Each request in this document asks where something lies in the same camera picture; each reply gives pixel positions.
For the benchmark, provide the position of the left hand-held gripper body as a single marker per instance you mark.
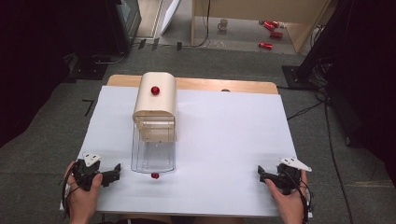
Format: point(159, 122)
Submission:
point(84, 170)

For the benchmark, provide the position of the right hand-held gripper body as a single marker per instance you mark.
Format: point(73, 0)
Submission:
point(289, 178)

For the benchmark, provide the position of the clear door with red knob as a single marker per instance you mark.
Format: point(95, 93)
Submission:
point(153, 155)

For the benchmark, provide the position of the beige wooden bread box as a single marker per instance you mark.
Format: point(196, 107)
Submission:
point(154, 99)

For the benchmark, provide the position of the person's right hand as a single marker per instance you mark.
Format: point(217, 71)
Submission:
point(288, 205)

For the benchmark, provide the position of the person's left hand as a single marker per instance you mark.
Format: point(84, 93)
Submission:
point(82, 202)

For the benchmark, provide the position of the white table sheet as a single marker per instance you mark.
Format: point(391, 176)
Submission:
point(224, 140)

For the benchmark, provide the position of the wooden table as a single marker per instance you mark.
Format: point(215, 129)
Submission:
point(199, 84)

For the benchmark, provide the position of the dark curtain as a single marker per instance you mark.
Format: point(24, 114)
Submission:
point(373, 77)
point(31, 62)

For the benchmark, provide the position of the red can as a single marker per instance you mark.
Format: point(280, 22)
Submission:
point(269, 25)
point(265, 45)
point(276, 34)
point(275, 24)

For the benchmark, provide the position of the black metal stand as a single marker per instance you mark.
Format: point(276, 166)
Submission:
point(317, 46)

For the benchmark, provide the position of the black monitor cabinet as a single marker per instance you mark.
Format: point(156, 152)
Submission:
point(124, 21)

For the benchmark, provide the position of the grey mug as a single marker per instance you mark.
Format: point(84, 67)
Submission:
point(223, 25)

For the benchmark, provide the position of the white leaning board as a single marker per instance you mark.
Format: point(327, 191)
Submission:
point(169, 15)

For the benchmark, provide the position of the black floor base plate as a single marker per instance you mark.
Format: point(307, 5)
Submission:
point(88, 71)

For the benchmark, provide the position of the light wooden shelf frame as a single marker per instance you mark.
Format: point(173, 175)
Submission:
point(308, 28)

